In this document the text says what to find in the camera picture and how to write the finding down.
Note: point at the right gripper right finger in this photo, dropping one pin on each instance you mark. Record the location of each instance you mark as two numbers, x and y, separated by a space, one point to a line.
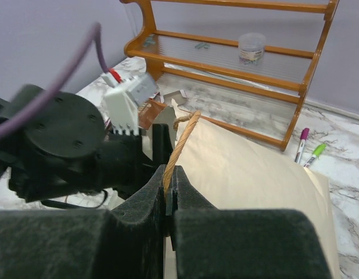
261 243

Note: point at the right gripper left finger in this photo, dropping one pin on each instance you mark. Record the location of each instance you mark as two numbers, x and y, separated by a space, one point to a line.
126 242

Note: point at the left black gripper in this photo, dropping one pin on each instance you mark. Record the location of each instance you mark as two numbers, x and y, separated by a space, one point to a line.
122 164

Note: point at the beige paper bag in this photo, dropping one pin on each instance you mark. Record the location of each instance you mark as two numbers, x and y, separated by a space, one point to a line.
236 174

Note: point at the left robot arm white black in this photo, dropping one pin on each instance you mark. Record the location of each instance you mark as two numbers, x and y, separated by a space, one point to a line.
66 149

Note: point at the purple capped marker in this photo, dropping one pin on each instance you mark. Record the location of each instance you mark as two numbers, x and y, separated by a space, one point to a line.
302 142

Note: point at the wooden orange shelf rack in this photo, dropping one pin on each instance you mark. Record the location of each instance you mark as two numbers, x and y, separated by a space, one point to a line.
286 77

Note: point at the green capped marker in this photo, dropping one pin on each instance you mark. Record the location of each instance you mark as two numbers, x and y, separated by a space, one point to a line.
315 154

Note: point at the clear plastic jar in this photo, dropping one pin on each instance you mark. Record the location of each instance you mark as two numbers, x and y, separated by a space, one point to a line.
251 47

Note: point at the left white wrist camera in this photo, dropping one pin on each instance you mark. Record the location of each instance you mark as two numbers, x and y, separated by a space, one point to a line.
123 99

